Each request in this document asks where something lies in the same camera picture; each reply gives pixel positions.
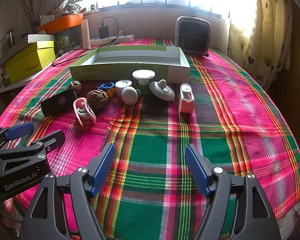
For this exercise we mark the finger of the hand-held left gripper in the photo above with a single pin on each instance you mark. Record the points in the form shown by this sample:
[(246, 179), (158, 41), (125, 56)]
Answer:
[(52, 138), (20, 130)]

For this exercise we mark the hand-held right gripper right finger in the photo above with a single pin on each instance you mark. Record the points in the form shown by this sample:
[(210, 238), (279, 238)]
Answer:
[(197, 172)]

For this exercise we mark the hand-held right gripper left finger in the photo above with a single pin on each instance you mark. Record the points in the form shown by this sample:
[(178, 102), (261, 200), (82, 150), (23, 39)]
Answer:
[(103, 170)]

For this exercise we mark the black bike light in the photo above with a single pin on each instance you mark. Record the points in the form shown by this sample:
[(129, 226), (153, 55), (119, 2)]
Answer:
[(55, 103)]

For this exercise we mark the pink plastic clip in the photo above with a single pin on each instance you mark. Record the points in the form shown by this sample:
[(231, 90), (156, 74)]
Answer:
[(85, 116)]

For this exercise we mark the brown walnut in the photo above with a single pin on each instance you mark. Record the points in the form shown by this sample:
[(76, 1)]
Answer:
[(97, 99), (75, 84)]

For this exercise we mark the pink and white small bottle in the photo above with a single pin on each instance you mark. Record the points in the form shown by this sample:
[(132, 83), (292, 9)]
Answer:
[(186, 102)]

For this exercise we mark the white ball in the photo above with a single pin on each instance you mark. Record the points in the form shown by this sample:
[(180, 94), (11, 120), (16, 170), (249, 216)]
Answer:
[(129, 95)]

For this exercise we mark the small white jar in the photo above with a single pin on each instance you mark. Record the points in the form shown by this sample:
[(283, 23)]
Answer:
[(122, 86)]

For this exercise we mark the white smiley dome toy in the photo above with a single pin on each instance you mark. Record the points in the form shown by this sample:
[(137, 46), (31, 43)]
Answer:
[(162, 90)]

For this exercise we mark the green cup with white lid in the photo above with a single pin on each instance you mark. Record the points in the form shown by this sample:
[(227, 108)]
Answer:
[(143, 75)]

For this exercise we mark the green white cardboard box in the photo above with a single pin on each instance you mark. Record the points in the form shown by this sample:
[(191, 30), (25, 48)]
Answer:
[(140, 55)]

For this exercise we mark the person's left hand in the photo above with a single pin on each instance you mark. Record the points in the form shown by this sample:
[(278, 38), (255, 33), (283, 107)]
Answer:
[(8, 208)]

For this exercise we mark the white side table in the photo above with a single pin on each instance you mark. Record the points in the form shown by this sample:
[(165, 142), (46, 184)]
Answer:
[(7, 87)]

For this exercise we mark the plaid blanket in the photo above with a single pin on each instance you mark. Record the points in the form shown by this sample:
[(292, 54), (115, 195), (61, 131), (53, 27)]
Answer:
[(227, 120)]

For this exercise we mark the yellow box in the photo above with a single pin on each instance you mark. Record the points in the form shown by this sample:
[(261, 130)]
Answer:
[(27, 62)]

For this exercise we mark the grey patterned box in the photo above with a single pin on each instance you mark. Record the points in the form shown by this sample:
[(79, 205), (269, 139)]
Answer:
[(10, 52)]

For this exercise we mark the striped gift box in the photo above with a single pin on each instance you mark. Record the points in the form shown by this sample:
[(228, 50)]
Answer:
[(41, 38)]

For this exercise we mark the glass tank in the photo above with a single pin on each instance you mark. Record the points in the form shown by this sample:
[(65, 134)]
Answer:
[(70, 38)]

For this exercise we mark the cream tube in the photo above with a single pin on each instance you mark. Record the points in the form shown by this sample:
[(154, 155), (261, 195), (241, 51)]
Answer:
[(86, 35)]

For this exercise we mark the orange tray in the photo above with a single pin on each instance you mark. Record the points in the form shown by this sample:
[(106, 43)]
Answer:
[(62, 22)]

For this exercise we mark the black charger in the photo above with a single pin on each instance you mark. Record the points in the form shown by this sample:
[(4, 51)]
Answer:
[(104, 32)]

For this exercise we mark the white power strip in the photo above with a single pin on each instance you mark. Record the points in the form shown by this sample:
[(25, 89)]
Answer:
[(123, 38)]

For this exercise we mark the dried branches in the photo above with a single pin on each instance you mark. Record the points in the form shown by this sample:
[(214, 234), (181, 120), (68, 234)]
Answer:
[(32, 7)]

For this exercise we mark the pile of papers and packets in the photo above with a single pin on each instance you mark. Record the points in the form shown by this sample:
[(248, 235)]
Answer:
[(65, 7)]

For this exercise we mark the grey space heater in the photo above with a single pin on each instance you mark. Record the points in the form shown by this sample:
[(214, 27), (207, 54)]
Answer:
[(192, 36)]

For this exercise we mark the heart print curtain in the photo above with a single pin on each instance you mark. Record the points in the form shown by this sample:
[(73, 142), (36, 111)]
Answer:
[(260, 30)]

